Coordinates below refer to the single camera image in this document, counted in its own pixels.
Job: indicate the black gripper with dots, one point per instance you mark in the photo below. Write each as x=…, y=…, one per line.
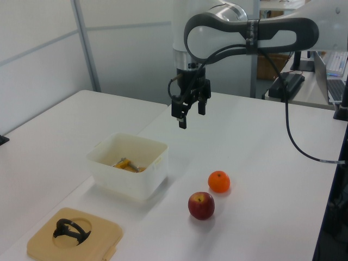
x=193, y=86

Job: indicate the orange toy fruit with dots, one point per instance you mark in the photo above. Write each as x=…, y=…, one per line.
x=218, y=181

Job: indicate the red toy apple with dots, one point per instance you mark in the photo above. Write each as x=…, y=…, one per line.
x=201, y=205

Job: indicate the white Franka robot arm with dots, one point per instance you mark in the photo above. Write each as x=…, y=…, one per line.
x=206, y=30

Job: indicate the white plastic container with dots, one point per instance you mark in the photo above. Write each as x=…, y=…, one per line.
x=136, y=176

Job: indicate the beige container lid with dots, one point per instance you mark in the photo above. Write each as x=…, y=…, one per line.
x=40, y=239

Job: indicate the yellow clamp with metal screw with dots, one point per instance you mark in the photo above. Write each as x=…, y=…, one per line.
x=125, y=164

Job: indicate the black box device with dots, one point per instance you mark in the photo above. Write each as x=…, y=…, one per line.
x=292, y=83

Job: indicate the black monitor stand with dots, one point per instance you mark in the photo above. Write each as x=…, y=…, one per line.
x=301, y=64

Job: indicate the silver laptop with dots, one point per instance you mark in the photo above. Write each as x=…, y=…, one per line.
x=323, y=79

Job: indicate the black pole with base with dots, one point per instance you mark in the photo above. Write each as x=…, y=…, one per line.
x=343, y=106

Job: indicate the dark side panel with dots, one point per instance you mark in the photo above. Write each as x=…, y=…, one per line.
x=333, y=217

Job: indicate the black clamp at table edge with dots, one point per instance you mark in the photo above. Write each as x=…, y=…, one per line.
x=3, y=140

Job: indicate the grey partition post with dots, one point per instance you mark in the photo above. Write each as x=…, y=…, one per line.
x=86, y=46

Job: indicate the black plastic frame piece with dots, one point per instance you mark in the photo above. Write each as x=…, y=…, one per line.
x=71, y=231

